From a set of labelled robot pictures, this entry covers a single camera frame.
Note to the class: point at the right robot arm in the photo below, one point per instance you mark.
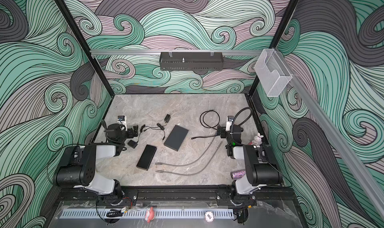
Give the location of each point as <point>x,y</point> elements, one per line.
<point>259,172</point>

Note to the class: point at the round white pink object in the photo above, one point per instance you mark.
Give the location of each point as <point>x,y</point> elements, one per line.
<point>209,217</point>

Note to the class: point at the white slotted cable duct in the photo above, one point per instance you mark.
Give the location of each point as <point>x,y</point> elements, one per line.
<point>227,214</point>

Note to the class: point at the small black power adapter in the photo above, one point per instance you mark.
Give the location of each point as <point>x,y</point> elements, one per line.
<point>133,144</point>

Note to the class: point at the clear acrylic wall box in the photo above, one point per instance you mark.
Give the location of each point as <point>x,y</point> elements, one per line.
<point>273,72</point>

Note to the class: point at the large black network switch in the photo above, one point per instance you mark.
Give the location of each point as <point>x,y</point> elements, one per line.
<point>176,138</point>

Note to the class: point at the glittery purple microphone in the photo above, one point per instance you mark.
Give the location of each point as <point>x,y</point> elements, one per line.
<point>235,175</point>

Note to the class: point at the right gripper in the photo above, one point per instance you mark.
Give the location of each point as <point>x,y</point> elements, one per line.
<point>222,130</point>

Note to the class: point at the black perforated wall tray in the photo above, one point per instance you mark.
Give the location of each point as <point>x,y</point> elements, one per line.
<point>191,61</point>

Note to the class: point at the small black ribbed switch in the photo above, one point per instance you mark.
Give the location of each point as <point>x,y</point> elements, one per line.
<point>146,157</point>

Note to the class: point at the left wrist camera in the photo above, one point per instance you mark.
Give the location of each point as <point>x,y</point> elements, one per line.
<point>122,121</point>

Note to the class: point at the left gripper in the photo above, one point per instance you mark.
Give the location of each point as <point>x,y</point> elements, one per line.
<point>132,132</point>

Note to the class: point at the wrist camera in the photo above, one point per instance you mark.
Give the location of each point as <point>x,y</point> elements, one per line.
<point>122,121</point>
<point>229,123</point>

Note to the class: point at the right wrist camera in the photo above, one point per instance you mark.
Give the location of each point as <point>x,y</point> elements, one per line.
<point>229,123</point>

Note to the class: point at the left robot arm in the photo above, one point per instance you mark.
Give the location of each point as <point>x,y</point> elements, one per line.
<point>77,166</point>

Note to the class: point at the black adapter with bundled cable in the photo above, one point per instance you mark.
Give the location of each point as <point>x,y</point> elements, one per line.
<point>160,126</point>

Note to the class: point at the pink bunny figurine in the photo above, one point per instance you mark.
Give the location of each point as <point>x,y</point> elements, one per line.
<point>257,140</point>

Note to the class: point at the pink toy on duct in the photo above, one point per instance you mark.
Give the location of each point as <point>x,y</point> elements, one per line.
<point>150,215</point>

